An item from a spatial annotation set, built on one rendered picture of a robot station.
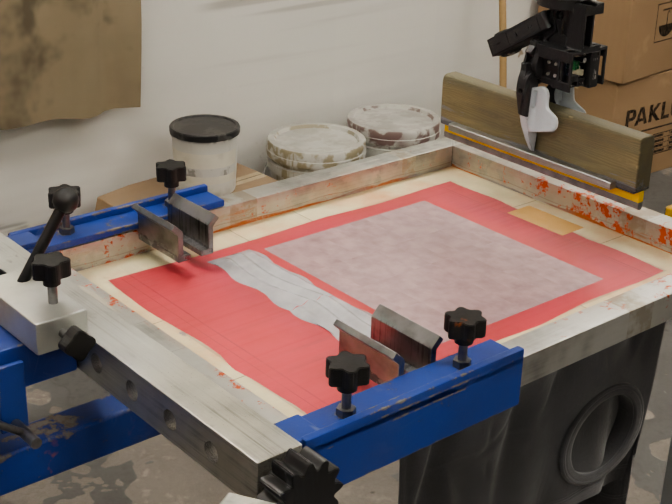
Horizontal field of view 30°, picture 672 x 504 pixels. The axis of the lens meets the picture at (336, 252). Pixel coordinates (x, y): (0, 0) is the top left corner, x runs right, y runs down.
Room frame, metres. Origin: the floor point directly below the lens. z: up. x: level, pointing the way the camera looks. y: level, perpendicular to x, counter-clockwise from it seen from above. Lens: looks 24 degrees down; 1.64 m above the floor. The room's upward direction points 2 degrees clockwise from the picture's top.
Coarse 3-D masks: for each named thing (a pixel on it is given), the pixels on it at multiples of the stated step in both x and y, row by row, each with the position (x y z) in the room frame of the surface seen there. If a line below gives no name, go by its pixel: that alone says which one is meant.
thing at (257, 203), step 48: (432, 144) 1.89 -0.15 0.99; (240, 192) 1.66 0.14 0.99; (288, 192) 1.68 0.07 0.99; (336, 192) 1.73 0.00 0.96; (528, 192) 1.77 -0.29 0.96; (576, 192) 1.70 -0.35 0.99; (96, 240) 1.47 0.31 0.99; (96, 288) 1.33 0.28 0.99; (528, 336) 1.25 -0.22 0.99; (576, 336) 1.25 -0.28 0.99; (624, 336) 1.31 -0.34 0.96; (240, 384) 1.12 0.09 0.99
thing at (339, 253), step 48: (432, 192) 1.77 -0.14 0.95; (288, 240) 1.57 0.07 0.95; (336, 240) 1.58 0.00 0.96; (384, 240) 1.58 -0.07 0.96; (432, 240) 1.59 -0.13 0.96; (480, 240) 1.59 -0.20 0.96; (144, 288) 1.41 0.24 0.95; (192, 288) 1.41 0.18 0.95; (240, 288) 1.42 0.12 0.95; (336, 288) 1.43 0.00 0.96; (192, 336) 1.29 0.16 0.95
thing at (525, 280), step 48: (528, 240) 1.60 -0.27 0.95; (576, 240) 1.60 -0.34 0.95; (384, 288) 1.43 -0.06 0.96; (432, 288) 1.43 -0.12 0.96; (480, 288) 1.44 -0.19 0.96; (528, 288) 1.44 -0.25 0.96; (576, 288) 1.45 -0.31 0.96; (240, 336) 1.29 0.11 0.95; (288, 336) 1.29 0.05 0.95; (288, 384) 1.18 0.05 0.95
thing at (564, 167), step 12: (456, 132) 1.72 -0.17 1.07; (468, 132) 1.70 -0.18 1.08; (480, 132) 1.69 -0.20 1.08; (492, 144) 1.66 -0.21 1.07; (504, 144) 1.65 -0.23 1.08; (516, 144) 1.65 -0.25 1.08; (528, 156) 1.61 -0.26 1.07; (540, 156) 1.60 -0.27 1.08; (552, 168) 1.58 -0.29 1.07; (564, 168) 1.56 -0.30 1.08; (576, 168) 1.56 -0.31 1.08; (588, 180) 1.53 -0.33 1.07; (600, 180) 1.52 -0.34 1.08; (612, 180) 1.51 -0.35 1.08
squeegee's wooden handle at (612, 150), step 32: (448, 96) 1.75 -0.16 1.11; (480, 96) 1.70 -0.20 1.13; (512, 96) 1.66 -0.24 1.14; (480, 128) 1.70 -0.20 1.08; (512, 128) 1.65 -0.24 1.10; (576, 128) 1.57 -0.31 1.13; (608, 128) 1.53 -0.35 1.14; (576, 160) 1.57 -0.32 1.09; (608, 160) 1.53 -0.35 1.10; (640, 160) 1.49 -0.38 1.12
